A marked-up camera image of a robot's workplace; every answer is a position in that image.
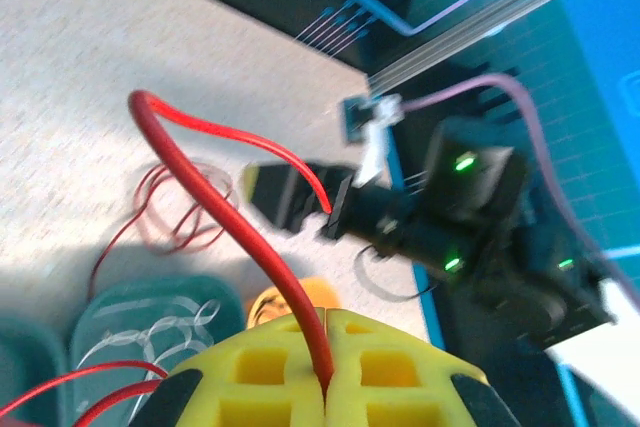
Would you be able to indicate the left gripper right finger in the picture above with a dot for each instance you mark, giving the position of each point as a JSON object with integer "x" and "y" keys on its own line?
{"x": 430, "y": 372}

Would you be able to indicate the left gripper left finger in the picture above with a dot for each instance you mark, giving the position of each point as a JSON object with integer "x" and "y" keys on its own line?
{"x": 280, "y": 347}

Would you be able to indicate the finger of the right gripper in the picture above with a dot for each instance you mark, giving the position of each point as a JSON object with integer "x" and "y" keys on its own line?
{"x": 300, "y": 222}
{"x": 285, "y": 184}

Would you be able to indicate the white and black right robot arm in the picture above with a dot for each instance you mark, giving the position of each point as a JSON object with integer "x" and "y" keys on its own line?
{"x": 620, "y": 307}

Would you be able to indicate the orange plastic tray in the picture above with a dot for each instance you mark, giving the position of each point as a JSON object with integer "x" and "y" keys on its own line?
{"x": 320, "y": 292}

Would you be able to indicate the teal plastic tray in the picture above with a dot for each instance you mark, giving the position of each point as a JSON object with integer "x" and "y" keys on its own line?
{"x": 125, "y": 307}
{"x": 30, "y": 362}

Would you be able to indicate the aluminium frame post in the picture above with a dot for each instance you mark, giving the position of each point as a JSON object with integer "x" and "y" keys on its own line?
{"x": 450, "y": 42}

